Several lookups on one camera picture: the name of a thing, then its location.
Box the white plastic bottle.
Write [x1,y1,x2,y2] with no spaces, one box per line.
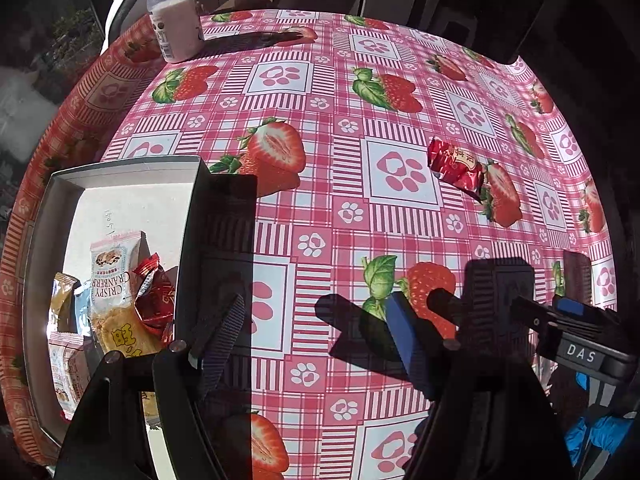
[146,0,205,64]

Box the white curved frame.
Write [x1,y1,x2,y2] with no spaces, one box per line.
[102,0,151,51]

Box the light blue snack packet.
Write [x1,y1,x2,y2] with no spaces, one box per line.
[72,280,96,341]

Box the tan snack packet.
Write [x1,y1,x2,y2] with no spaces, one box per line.
[50,272,81,333]

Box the white cardboard box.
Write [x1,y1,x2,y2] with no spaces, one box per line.
[20,156,217,480]

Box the white pink-edged snack packet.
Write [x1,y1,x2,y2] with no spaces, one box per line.
[47,331,93,413]
[90,231,151,321]

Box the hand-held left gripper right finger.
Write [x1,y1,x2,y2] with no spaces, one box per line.
[386,291,573,480]

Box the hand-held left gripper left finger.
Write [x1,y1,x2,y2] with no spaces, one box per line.
[52,294,246,480]

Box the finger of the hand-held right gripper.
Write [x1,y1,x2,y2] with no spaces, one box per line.
[552,296,621,331]
[510,296,558,335]

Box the yellow rice cracker packet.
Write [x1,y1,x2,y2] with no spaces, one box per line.
[89,305,171,431]

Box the red candy packet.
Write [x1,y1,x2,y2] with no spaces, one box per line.
[426,137,485,201]
[131,254,177,343]

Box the person's right hand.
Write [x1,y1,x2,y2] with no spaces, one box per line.
[565,372,640,468]

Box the strawberry print tablecloth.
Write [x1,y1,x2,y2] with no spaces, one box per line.
[0,7,618,480]

